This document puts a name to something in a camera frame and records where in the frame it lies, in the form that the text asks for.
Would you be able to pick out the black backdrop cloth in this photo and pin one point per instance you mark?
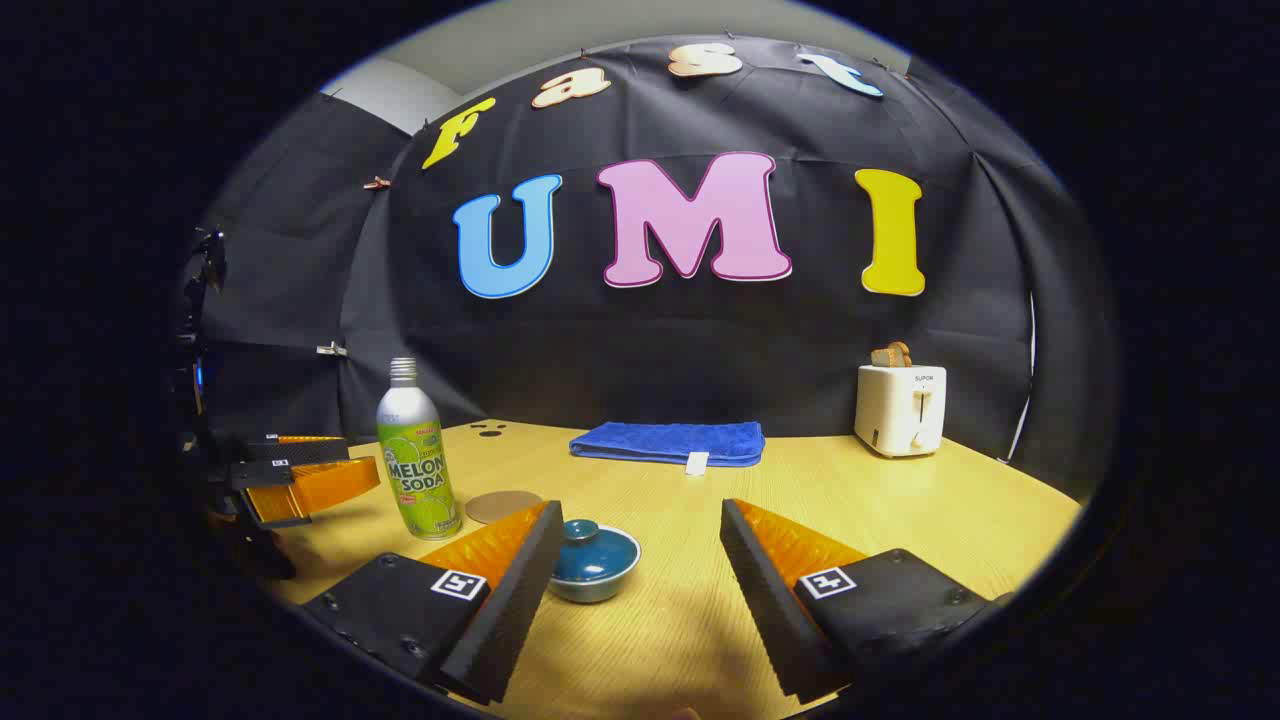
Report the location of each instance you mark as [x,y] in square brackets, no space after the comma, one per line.
[700,350]

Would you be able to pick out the green label aluminium water bottle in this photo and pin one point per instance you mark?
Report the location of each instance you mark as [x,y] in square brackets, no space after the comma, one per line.
[418,470]

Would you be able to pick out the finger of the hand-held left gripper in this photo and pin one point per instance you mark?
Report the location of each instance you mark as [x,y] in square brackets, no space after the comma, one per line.
[300,451]
[320,487]

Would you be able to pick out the white toaster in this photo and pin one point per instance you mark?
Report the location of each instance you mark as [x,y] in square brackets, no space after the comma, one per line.
[900,410]

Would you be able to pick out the white teacup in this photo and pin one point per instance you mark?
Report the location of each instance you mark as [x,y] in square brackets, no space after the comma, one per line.
[595,594]

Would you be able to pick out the silver clip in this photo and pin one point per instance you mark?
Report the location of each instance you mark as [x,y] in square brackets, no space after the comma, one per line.
[332,349]

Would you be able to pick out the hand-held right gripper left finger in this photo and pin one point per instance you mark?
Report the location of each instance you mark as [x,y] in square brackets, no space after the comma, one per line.
[510,620]

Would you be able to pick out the teal teacup lid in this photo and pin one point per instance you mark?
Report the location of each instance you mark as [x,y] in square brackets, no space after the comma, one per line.
[590,560]

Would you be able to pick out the round brown coaster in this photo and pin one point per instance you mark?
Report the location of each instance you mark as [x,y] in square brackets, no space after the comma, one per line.
[500,507]

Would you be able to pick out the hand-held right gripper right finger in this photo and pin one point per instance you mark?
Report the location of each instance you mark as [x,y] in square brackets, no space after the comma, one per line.
[765,610]

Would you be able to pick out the copper clip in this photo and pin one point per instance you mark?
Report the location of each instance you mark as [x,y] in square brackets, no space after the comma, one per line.
[378,184]

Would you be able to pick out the blue folded towel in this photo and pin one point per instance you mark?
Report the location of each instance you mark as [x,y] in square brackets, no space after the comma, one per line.
[665,442]

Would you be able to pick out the toast slice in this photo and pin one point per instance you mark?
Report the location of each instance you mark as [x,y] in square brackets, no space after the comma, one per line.
[890,355]

